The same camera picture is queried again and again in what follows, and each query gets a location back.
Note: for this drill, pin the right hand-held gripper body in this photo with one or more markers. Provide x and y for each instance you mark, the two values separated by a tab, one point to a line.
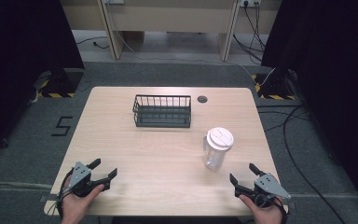
264	188

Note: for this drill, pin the beige wooden desk frame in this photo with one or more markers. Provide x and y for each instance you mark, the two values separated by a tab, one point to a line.
167	25

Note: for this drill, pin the black curtain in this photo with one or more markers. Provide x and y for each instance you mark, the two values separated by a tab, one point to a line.
18	62
332	77

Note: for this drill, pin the person's left hand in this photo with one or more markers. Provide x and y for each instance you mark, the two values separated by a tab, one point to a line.
77	205

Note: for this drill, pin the white wall socket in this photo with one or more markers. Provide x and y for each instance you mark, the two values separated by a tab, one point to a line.
250	2

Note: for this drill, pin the clear plastic cup white lid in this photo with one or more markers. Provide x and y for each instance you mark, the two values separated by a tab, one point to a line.
217	148

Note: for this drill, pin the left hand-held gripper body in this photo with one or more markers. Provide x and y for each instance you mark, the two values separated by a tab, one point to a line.
80	179

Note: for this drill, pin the black stand base hazard tape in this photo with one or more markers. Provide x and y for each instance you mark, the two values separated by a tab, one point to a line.
275	87
59	84

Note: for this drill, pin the person's right hand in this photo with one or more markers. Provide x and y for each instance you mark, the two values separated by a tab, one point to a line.
264	213

